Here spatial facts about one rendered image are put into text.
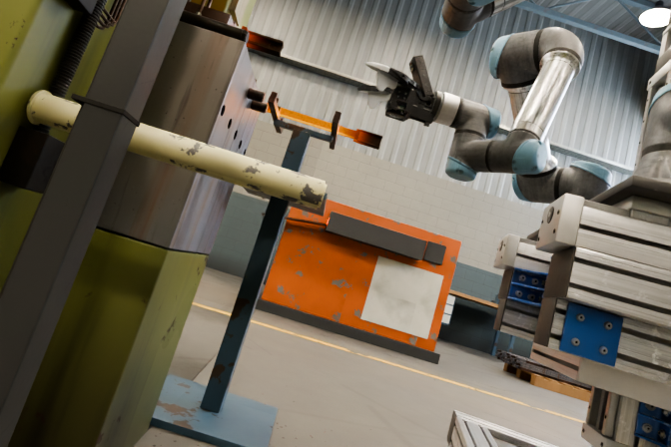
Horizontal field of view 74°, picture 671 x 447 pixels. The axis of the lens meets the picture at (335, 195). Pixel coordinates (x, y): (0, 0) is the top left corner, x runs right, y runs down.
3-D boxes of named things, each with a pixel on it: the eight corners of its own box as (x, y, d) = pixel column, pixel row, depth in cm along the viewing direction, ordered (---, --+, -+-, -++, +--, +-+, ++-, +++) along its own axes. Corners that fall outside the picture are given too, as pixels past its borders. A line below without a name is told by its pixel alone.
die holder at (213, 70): (210, 254, 122) (262, 106, 130) (169, 248, 85) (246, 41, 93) (10, 193, 121) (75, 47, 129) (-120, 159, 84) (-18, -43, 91)
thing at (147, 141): (318, 215, 69) (328, 183, 70) (319, 211, 64) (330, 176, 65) (42, 129, 69) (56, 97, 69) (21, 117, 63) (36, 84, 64)
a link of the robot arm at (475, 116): (498, 138, 106) (506, 105, 107) (454, 124, 106) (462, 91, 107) (485, 147, 114) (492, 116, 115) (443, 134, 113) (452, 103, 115)
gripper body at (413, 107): (386, 104, 105) (435, 120, 106) (396, 72, 107) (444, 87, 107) (381, 115, 113) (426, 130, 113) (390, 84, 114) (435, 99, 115)
